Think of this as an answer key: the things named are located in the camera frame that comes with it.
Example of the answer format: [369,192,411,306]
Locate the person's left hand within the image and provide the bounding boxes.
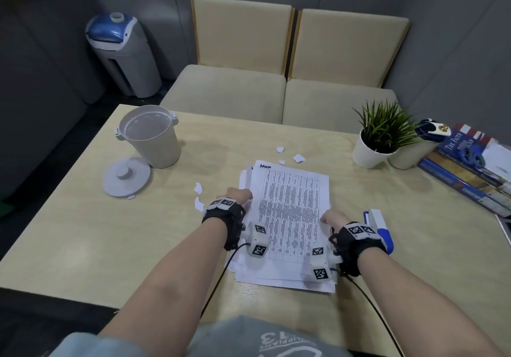
[201,188,254,234]

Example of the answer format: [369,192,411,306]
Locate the person's right hand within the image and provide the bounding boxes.
[320,210,389,265]

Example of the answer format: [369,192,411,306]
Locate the stack of printed paper sheets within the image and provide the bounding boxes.
[233,160,337,294]

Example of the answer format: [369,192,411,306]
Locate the person's left forearm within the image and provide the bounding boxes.
[98,222,229,339]

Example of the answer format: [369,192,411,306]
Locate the person's right forearm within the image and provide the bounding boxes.
[356,248,504,357]

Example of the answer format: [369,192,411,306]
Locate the white tagged hand tracker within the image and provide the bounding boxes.
[205,196,237,212]
[346,223,378,242]

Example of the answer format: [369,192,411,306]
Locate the white blue stapler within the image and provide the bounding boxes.
[362,208,395,255]

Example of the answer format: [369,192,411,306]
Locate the green plant in white pot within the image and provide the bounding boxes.
[352,99,421,169]

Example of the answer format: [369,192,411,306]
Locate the plain white pot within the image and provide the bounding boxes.
[388,139,438,170]

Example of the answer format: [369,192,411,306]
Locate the white plastic bucket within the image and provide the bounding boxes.
[115,105,183,169]

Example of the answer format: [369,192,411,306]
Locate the white round bucket lid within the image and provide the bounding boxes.
[102,157,152,198]

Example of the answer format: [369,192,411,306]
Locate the blue spine book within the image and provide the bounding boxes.
[417,157,511,217]

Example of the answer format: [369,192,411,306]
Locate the dark blue white gadget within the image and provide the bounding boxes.
[414,118,452,143]

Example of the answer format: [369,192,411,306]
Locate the beige cushioned chair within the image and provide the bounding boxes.
[160,0,296,124]
[282,8,412,135]

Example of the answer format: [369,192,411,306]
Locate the brown spine book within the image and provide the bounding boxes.
[432,150,511,200]

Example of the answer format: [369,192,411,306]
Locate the blue cover book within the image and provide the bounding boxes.
[435,123,511,194]

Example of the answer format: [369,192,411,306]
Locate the person's grey printed shirt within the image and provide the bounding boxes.
[49,314,354,357]

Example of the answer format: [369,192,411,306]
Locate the grey flat device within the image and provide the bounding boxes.
[495,214,511,247]

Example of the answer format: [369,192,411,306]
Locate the white blue water dispenser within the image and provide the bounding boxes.
[85,12,163,99]

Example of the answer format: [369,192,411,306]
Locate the black camera cable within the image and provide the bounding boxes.
[200,241,250,319]
[329,263,405,357]

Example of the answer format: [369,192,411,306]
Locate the blue handled scissors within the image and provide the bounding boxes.
[458,140,487,168]

